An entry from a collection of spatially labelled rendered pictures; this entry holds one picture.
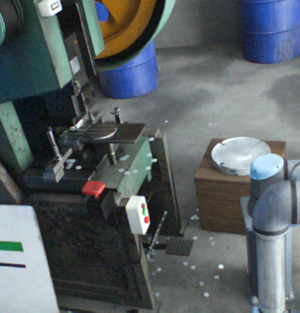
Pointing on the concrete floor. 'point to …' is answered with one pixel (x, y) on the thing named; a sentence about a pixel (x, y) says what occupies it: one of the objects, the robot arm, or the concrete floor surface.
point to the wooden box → (224, 192)
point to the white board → (20, 263)
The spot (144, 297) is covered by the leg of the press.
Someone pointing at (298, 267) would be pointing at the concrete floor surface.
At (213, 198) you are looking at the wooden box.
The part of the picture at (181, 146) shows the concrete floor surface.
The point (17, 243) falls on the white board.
